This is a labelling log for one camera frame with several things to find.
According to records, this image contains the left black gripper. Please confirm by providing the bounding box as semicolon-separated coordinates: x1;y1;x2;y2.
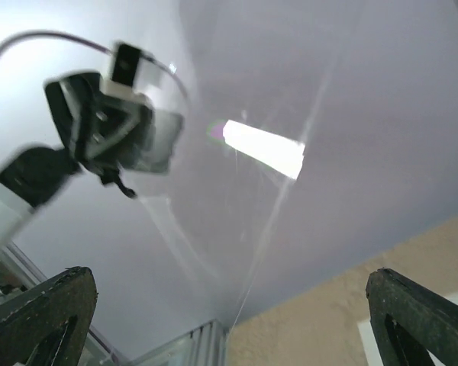
44;72;184;198

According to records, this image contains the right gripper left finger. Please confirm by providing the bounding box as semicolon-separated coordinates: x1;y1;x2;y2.
0;266;98;365

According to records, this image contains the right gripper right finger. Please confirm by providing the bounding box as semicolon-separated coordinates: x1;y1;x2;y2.
366;268;458;365

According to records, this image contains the clear glass sheet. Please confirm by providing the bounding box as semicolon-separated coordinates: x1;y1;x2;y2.
136;1;458;326

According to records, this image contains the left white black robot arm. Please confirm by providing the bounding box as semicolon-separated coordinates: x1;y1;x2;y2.
0;72;184;250

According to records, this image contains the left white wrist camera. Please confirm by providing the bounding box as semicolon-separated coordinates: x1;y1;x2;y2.
99;41;162;104

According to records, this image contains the left side aluminium rail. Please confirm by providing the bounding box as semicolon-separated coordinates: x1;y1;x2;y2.
0;245;228;366

